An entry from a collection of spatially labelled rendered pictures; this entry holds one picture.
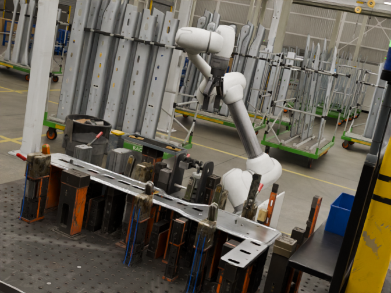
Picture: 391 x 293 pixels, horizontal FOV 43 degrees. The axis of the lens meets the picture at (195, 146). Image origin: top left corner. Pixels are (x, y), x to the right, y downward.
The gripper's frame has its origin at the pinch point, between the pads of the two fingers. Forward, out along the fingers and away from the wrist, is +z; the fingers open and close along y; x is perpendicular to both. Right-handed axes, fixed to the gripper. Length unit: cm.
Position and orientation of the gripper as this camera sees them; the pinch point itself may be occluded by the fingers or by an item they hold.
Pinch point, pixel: (210, 106)
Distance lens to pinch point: 259.0
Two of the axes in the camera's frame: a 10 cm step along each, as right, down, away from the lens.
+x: 8.7, 2.7, -4.1
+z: -1.9, 9.6, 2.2
